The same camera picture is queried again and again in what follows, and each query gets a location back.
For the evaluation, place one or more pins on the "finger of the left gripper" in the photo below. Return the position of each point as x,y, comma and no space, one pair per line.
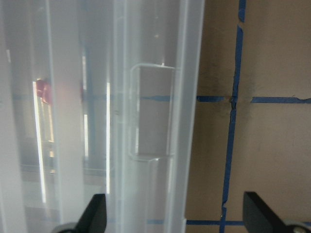
258,217
94,218

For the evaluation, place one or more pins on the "clear plastic box lid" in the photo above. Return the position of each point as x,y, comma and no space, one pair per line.
97,97

